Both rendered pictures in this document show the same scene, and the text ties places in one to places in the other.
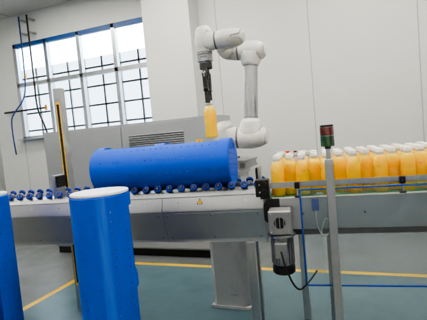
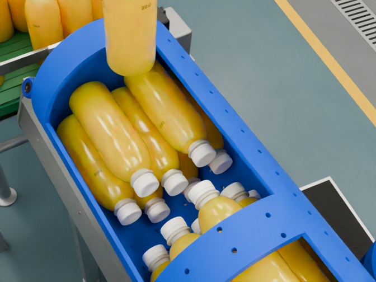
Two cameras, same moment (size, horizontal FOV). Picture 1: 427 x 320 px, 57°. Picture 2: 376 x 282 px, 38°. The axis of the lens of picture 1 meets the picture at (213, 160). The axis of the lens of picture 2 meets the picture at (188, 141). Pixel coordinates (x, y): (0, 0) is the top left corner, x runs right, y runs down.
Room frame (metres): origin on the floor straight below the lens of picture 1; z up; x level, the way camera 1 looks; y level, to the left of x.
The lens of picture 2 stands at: (2.73, 0.42, 1.85)
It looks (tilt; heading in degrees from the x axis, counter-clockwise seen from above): 54 degrees down; 218
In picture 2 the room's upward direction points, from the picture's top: 7 degrees clockwise
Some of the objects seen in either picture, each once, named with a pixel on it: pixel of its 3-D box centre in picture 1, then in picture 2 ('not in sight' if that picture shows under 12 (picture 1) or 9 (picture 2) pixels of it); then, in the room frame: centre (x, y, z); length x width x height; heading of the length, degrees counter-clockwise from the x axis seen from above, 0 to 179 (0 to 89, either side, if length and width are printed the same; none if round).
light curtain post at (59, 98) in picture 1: (70, 200); not in sight; (2.96, 1.11, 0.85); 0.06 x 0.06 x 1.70; 76
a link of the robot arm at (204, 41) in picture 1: (205, 39); not in sight; (2.33, -0.02, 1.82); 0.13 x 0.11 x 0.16; 72
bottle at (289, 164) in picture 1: (290, 175); not in sight; (2.12, -0.41, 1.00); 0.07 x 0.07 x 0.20
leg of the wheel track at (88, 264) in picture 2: (258, 284); (84, 241); (2.35, -0.21, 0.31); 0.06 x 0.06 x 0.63; 76
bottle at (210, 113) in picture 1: (210, 120); (130, 9); (2.34, 0.00, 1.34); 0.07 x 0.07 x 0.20
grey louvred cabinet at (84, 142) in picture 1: (138, 187); not in sight; (4.45, 0.88, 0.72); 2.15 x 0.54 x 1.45; 69
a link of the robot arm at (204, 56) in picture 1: (204, 58); not in sight; (2.34, 0.00, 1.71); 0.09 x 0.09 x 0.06
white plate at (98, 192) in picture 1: (99, 192); not in sight; (1.88, 0.56, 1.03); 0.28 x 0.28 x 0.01
